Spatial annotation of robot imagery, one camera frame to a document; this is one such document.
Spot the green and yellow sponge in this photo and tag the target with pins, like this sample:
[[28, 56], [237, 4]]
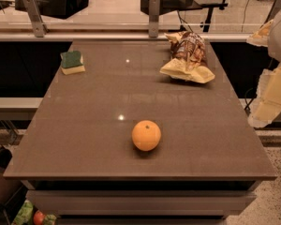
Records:
[[72, 62]]

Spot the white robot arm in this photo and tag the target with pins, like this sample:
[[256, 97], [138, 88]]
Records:
[[274, 40]]

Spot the metal bracket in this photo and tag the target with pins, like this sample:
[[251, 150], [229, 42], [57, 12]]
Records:
[[154, 8], [39, 27], [276, 7]]

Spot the middle metal bracket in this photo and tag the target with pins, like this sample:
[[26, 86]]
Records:
[[154, 8]]

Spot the orange fruit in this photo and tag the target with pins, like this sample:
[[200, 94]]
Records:
[[146, 135]]

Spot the red tomato toy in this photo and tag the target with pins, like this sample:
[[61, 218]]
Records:
[[38, 218]]

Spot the left metal bracket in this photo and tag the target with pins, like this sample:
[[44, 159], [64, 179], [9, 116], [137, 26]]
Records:
[[39, 27]]

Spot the right metal bracket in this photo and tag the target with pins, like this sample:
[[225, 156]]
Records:
[[276, 7]]

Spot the small green item on floor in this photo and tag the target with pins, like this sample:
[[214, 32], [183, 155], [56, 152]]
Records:
[[49, 220]]

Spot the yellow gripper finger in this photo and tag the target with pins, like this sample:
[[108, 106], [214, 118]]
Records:
[[267, 105], [260, 37]]

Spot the green packet on floor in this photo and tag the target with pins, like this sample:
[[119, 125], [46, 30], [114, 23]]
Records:
[[25, 215]]

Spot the brown and yellow chip bag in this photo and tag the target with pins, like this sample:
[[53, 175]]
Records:
[[188, 58]]

